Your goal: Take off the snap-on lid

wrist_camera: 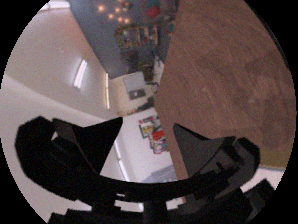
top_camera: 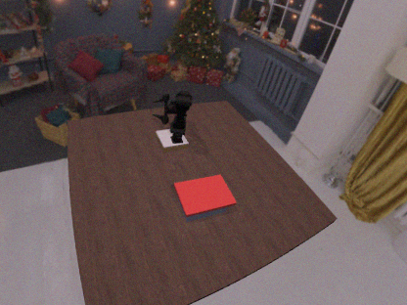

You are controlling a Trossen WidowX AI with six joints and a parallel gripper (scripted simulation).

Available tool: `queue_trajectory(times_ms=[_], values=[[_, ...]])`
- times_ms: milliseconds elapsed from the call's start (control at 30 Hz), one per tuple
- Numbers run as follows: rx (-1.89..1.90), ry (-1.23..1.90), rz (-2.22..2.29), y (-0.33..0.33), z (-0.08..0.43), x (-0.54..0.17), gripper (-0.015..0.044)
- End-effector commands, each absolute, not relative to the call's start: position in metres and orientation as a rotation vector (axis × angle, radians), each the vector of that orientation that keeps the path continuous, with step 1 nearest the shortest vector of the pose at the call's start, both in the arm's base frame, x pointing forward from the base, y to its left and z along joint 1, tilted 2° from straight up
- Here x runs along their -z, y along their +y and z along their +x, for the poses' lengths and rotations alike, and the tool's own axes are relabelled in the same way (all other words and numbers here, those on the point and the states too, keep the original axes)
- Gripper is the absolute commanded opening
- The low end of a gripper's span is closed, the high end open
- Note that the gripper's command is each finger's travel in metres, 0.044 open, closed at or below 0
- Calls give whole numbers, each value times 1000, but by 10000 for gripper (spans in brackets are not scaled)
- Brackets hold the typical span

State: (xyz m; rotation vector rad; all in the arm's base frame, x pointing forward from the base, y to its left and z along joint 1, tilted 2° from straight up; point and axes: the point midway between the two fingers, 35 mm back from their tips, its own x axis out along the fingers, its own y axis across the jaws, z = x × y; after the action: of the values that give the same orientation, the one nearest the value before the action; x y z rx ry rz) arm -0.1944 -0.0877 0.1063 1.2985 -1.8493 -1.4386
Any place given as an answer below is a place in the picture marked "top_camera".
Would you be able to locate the red lid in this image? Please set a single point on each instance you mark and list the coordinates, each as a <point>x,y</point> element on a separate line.
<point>203,195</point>

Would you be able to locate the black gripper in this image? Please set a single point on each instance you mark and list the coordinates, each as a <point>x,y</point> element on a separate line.
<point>168,109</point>

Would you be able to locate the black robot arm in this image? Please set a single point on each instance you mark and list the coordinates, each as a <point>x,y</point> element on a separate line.
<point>183,101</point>

